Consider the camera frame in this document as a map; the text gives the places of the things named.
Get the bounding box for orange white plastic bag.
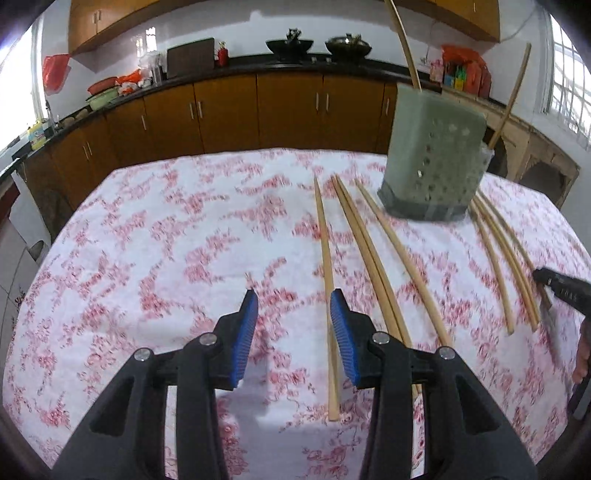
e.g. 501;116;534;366
115;70;153;90

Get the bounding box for wooden chopstick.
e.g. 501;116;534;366
488;41;533;150
331;175;407;344
469;201;515;336
384;0;422;92
337;174;423;408
313;176;341;422
355;178;453;348
478;190;554;311
474;196;540;332

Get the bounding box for wooden upper wall cabinet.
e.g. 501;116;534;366
397;0;502;42

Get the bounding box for green perforated utensil holder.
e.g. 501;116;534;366
378;82;495;223

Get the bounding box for wooden lower kitchen cabinets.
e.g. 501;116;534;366
21;74;400;213

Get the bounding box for red floral tablecloth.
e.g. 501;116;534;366
2;147;591;480

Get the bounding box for orange plastic bags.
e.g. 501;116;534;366
441;44;493;99

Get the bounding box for yellow container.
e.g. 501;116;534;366
27;121;49;151

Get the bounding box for dark cutting board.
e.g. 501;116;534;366
166;38;216;79

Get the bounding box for concrete arched shelf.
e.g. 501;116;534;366
441;88;581;209

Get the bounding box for white appliance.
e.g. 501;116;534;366
0;173;51;296

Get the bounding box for person's right hand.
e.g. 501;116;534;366
571;318;591;386

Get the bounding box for hanging red plastic bag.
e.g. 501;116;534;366
42;54;71;96

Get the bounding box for barred window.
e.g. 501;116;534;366
549;13;591;151

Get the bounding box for wooden chopsticks leaning left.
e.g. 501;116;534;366
68;0;222;55

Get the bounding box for steel containers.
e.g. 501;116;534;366
148;52;166;85

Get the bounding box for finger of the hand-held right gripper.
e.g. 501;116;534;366
532;267;591;319

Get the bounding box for green basin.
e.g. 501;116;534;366
86;88;123;112

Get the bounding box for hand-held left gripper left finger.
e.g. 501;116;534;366
51;288;260;480

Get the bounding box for bright window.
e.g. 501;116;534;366
0;21;44;155

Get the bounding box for black wok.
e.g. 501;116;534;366
265;28;315;64
324;33;373;61

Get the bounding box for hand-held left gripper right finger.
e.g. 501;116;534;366
330;288;541;480

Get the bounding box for black kitchen countertop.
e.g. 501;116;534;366
0;55;444;176

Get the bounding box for red basin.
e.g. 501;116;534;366
87;78;119;96

